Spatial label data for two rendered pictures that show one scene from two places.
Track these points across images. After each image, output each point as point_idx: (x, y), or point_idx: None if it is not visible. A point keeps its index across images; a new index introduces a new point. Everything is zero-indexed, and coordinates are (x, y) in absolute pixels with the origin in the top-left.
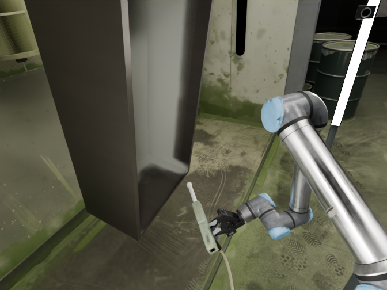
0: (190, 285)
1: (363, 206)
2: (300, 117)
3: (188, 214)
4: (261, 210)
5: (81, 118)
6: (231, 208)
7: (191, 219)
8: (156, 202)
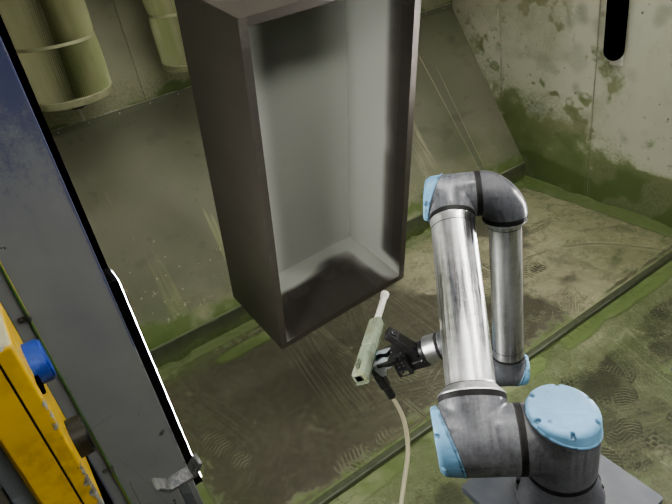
0: (352, 451)
1: (466, 323)
2: (450, 205)
3: None
4: None
5: (224, 169)
6: None
7: None
8: (329, 310)
